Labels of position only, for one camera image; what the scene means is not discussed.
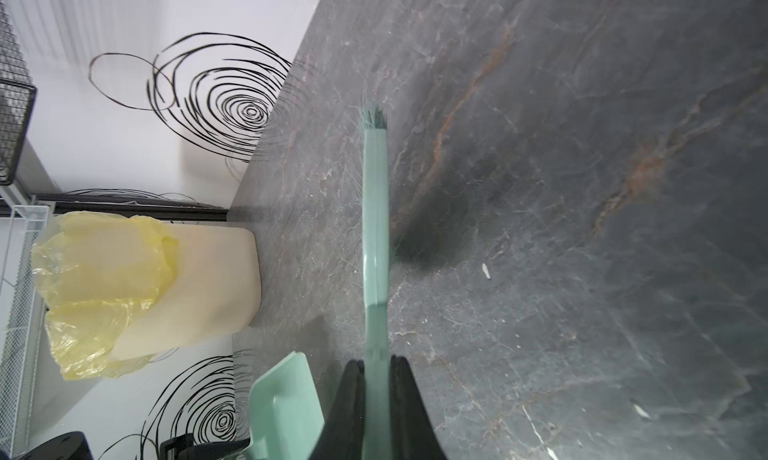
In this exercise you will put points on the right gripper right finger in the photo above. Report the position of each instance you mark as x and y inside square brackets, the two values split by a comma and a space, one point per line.
[412, 434]

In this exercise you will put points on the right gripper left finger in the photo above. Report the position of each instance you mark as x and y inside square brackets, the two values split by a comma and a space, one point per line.
[342, 434]

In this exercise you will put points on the mint green hand brush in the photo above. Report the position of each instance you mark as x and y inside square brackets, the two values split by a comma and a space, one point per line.
[377, 442]

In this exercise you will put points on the mint green dustpan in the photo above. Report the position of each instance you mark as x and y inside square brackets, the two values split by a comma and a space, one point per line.
[284, 412]

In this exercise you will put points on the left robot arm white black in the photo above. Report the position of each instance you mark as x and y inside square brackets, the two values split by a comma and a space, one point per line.
[74, 445]

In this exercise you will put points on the cream trash bin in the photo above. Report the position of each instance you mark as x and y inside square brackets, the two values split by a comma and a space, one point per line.
[217, 293]

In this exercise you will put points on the yellow plastic bin liner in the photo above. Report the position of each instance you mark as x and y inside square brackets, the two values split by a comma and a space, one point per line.
[98, 274]

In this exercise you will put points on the black wire wall basket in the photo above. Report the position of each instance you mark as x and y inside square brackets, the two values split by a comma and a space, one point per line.
[18, 96]

